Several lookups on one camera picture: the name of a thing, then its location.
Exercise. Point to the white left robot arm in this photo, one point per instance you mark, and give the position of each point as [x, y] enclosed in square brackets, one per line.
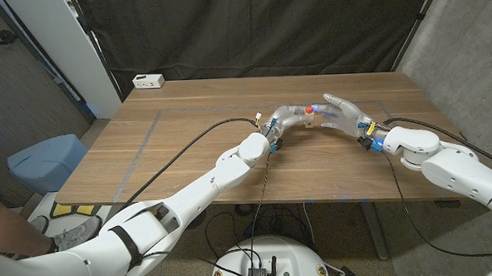
[198, 198]

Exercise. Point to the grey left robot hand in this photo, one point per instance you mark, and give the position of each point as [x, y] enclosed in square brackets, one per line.
[284, 117]

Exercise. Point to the yellow black floor object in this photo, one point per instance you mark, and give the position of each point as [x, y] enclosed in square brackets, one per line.
[62, 209]

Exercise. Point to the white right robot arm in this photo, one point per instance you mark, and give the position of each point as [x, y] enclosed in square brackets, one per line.
[451, 170]

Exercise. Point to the person's bare leg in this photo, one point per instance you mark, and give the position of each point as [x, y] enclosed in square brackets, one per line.
[9, 231]

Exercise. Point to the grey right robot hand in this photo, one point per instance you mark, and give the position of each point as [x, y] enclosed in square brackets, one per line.
[351, 114]

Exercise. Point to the blue padded stool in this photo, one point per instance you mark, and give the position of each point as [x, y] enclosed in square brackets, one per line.
[47, 161]

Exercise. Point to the white cabinet panel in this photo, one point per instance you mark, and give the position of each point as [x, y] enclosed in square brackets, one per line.
[71, 50]

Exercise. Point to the grey black sneaker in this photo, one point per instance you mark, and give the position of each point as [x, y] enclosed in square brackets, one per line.
[77, 233]
[37, 225]

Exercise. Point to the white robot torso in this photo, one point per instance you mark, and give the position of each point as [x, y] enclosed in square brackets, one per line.
[272, 257]

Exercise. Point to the black backdrop curtain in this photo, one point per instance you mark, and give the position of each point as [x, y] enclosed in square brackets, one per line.
[249, 29]

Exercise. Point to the grey table leg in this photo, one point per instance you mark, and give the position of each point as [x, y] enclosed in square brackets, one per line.
[375, 232]

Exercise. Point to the white power strip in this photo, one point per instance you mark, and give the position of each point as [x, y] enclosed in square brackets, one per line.
[148, 80]

